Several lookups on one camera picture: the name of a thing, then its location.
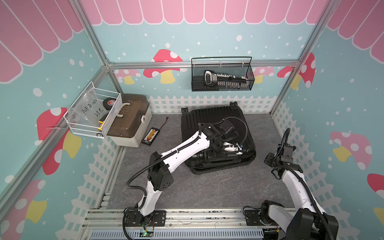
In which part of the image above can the black hard-shell suitcase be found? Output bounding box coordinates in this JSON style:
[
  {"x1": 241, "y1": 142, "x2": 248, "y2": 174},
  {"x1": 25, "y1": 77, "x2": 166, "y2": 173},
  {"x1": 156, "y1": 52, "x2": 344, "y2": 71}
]
[{"x1": 181, "y1": 102, "x2": 257, "y2": 175}]

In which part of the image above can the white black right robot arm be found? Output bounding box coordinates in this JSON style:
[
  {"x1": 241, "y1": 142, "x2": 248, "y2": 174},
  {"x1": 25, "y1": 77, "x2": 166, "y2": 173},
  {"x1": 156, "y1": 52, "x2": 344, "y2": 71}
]
[{"x1": 242, "y1": 129, "x2": 339, "y2": 240}]

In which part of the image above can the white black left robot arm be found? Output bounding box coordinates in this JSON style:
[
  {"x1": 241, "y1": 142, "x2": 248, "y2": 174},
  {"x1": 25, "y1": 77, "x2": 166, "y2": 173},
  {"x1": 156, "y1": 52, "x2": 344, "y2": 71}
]
[{"x1": 123, "y1": 116, "x2": 249, "y2": 230}]

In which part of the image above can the socket wrench set in basket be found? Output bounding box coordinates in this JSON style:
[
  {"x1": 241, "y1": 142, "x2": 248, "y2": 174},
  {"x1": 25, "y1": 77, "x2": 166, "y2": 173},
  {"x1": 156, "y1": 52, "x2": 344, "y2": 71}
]
[{"x1": 203, "y1": 71, "x2": 250, "y2": 90}]

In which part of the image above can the black parallel charging board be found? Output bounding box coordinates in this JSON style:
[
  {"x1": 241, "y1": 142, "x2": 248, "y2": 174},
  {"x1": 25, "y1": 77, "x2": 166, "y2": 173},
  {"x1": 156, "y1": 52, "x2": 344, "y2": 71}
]
[{"x1": 142, "y1": 128, "x2": 160, "y2": 146}]

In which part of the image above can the white box with brown lid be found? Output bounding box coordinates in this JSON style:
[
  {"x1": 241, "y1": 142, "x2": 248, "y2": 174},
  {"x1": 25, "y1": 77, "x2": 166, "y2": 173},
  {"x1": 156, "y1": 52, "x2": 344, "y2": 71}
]
[{"x1": 107, "y1": 94, "x2": 152, "y2": 148}]

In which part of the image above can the black tape roll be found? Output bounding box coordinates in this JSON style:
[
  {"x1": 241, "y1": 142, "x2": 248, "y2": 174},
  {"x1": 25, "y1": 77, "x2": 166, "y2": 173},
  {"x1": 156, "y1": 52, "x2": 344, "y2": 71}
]
[{"x1": 103, "y1": 98, "x2": 116, "y2": 111}]

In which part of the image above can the yellow black tool in bin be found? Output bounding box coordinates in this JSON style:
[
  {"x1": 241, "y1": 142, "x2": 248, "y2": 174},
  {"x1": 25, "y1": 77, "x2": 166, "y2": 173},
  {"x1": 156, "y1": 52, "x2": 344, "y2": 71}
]
[{"x1": 98, "y1": 121, "x2": 104, "y2": 131}]

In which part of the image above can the red black charger cable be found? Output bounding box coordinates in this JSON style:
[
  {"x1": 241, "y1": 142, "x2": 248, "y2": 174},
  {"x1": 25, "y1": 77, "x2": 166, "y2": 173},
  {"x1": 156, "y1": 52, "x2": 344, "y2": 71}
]
[{"x1": 157, "y1": 116, "x2": 169, "y2": 132}]

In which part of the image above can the black wire mesh wall basket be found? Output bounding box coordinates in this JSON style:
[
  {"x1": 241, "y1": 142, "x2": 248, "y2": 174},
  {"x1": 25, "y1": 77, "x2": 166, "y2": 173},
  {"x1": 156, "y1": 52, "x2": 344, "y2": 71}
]
[{"x1": 191, "y1": 57, "x2": 255, "y2": 92}]

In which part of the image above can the clear plastic wall bin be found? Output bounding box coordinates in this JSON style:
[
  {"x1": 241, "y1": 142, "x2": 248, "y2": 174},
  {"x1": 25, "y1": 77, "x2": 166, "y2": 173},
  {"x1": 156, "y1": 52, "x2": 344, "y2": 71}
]
[{"x1": 64, "y1": 82, "x2": 122, "y2": 139}]

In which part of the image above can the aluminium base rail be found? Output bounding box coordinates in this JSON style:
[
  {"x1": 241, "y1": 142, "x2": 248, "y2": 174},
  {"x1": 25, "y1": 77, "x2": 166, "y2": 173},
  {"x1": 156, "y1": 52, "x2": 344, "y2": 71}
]
[{"x1": 78, "y1": 208, "x2": 283, "y2": 240}]

